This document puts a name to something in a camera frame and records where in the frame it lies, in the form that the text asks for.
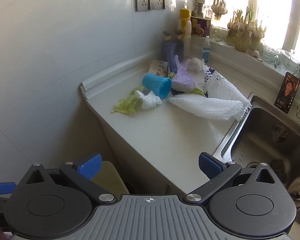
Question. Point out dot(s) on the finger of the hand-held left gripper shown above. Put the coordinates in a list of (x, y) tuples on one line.
[(3, 188)]

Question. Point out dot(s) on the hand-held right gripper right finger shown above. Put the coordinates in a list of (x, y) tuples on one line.
[(210, 166)]

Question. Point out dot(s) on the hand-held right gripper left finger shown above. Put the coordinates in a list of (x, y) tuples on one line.
[(90, 166)]

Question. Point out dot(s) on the long white foam net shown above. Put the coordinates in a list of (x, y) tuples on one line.
[(210, 106)]

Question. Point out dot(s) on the wide white foam net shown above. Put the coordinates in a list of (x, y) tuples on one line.
[(225, 85)]

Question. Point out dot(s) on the white plastic bag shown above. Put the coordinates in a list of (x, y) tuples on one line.
[(148, 101)]

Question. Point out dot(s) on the pale purple plastic glove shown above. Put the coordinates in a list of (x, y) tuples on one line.
[(182, 77)]

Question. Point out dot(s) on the blue plastic cup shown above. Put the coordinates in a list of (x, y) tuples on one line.
[(155, 83)]

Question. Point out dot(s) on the white tissue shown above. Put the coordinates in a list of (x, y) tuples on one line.
[(195, 65)]

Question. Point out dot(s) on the yellow printed cardboard box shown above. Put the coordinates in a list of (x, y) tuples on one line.
[(158, 68)]

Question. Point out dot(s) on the stainless steel sink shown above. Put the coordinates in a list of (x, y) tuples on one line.
[(260, 140)]

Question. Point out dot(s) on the dark scrub pad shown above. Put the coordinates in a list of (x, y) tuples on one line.
[(280, 170)]

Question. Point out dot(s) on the black smartphone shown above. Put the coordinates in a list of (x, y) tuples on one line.
[(287, 92)]

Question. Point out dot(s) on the clear spray bottle blue label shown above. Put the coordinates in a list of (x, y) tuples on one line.
[(206, 52)]

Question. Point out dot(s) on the loose garlic cloves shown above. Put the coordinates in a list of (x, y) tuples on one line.
[(254, 53)]

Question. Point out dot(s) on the clear glass bowl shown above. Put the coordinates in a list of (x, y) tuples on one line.
[(291, 63), (271, 55)]

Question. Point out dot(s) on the dark sauce bottle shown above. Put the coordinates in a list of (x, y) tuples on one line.
[(167, 45), (179, 42)]

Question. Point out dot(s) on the clear glass jar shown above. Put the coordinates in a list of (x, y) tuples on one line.
[(218, 33)]

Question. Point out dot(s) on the row of sprouted garlic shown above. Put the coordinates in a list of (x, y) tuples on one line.
[(242, 32)]

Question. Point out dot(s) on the purple instant noodle cup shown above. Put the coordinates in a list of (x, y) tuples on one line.
[(201, 27)]

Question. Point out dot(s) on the white bottle with yellow cap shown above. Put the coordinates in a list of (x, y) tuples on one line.
[(185, 25)]

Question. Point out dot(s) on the metal thermos bottle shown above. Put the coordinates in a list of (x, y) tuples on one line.
[(198, 10)]

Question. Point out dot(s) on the hanging garlic bunch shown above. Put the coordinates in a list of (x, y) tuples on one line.
[(219, 7)]

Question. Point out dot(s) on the white plastic container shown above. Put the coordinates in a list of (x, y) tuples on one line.
[(180, 4)]

